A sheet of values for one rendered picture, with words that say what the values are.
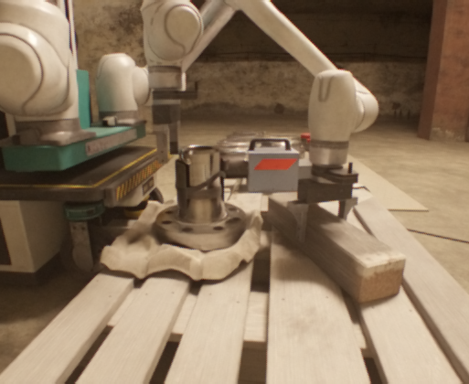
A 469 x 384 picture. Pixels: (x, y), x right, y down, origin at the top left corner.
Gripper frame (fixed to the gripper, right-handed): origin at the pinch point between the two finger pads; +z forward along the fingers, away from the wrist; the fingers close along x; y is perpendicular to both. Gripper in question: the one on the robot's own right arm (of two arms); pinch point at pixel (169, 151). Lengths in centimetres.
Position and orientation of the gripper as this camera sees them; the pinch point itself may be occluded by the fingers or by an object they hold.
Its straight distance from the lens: 90.3
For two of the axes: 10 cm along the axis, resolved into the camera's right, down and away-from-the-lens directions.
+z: 0.0, 9.6, 2.9
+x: -0.4, 2.9, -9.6
